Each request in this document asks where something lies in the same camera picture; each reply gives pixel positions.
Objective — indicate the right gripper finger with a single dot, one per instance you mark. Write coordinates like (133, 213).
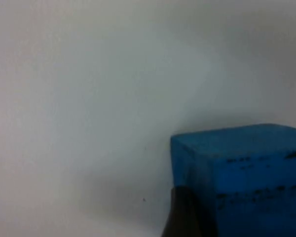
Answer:
(185, 217)

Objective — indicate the blue cube block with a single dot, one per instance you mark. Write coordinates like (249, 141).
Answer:
(249, 177)

